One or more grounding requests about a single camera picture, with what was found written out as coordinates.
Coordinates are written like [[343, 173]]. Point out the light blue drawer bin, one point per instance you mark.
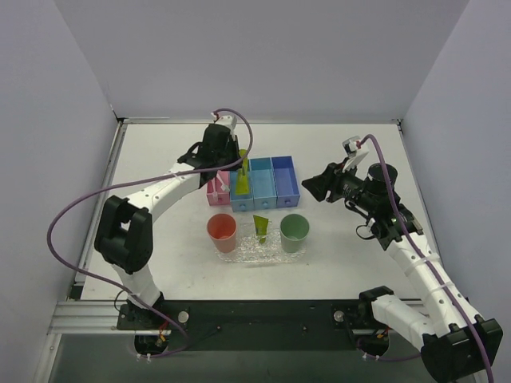
[[263, 183]]

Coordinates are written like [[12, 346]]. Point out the dark blue drawer bin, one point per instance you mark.
[[286, 184]]

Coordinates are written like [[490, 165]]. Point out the orange plastic cup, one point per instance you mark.
[[222, 229]]

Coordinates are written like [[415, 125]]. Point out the pink drawer bin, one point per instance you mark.
[[223, 197]]

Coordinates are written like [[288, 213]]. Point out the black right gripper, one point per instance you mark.
[[333, 184]]

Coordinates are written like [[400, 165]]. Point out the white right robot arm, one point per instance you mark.
[[453, 338]]

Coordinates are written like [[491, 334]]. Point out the large green toothpaste tube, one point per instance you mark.
[[242, 179]]

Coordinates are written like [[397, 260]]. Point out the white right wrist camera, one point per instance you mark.
[[355, 151]]

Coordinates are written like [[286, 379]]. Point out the clear textured tray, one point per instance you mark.
[[288, 257]]

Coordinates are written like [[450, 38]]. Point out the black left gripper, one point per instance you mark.
[[234, 151]]

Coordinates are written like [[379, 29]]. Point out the small green toothpaste tube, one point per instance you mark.
[[261, 225]]

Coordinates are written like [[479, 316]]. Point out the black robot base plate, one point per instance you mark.
[[272, 325]]

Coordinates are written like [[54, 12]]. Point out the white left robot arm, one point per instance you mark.
[[124, 236]]

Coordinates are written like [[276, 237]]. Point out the teal drawer bin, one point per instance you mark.
[[240, 203]]

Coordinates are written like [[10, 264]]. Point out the pink toothbrush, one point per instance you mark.
[[214, 190]]

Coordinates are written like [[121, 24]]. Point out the aluminium table frame rail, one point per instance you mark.
[[125, 233]]

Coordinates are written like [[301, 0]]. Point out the green plastic cup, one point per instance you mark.
[[294, 229]]

